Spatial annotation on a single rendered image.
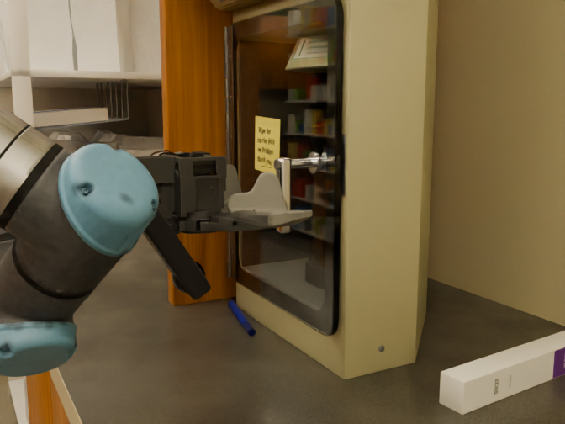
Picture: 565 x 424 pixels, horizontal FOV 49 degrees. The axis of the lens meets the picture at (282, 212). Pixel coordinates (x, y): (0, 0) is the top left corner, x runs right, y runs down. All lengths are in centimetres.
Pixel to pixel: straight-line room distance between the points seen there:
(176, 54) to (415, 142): 43
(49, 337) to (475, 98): 86
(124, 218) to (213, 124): 60
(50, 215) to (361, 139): 39
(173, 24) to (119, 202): 60
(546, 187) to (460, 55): 30
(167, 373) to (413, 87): 46
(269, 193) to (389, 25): 24
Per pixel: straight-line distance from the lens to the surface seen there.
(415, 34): 78
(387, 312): 80
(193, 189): 66
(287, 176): 73
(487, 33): 117
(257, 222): 66
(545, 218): 108
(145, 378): 81
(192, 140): 103
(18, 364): 58
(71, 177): 46
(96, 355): 89
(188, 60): 103
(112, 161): 48
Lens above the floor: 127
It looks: 10 degrees down
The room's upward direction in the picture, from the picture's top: straight up
